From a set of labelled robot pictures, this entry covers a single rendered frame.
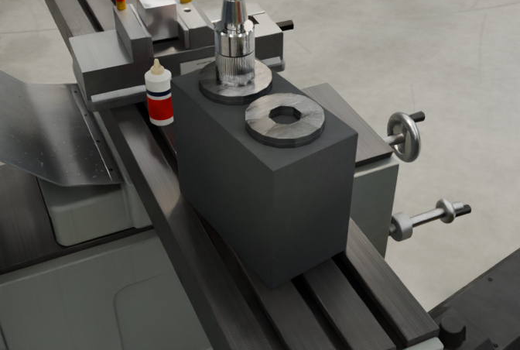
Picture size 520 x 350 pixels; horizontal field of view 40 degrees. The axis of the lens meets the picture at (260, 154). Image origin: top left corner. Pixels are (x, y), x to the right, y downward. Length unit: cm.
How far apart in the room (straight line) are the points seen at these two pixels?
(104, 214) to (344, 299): 49
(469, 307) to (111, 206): 64
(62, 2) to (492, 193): 156
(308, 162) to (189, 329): 78
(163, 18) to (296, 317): 56
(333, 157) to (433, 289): 139
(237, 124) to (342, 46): 242
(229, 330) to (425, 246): 148
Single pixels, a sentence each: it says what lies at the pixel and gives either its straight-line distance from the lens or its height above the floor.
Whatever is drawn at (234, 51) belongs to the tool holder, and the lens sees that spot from 82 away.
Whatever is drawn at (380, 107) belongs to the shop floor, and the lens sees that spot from 283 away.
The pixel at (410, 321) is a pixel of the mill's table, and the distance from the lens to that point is 86.
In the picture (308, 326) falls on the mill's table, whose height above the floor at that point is 92.
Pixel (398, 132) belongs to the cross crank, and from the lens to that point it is 164.
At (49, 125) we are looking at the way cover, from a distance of 127.
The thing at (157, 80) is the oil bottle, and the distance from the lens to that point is 109.
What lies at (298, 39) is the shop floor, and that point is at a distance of 325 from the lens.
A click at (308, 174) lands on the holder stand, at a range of 78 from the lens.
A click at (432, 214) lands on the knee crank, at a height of 51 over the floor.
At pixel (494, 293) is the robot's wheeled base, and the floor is 59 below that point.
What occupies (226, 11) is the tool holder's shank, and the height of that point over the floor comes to 121.
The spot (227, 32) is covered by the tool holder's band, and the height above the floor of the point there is 119.
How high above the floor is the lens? 158
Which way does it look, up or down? 38 degrees down
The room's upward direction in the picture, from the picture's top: straight up
